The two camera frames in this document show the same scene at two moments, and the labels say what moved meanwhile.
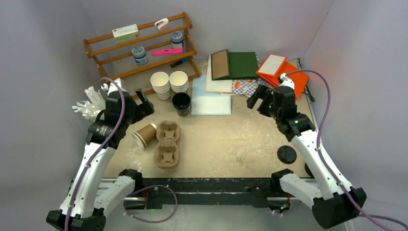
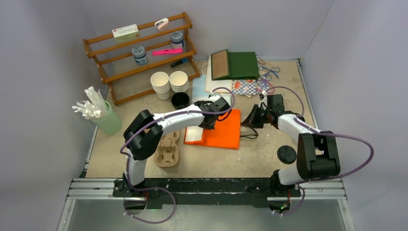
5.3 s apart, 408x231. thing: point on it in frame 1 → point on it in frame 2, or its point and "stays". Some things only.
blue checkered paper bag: x=245 y=86 stays
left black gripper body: x=134 y=114 → x=211 y=126
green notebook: x=225 y=65 stays
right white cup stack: x=179 y=81 stays
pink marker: x=167 y=52 stays
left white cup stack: x=160 y=81 stays
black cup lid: x=286 y=154 stays
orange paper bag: x=274 y=66 → x=225 y=134
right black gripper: x=260 y=94 → x=251 y=121
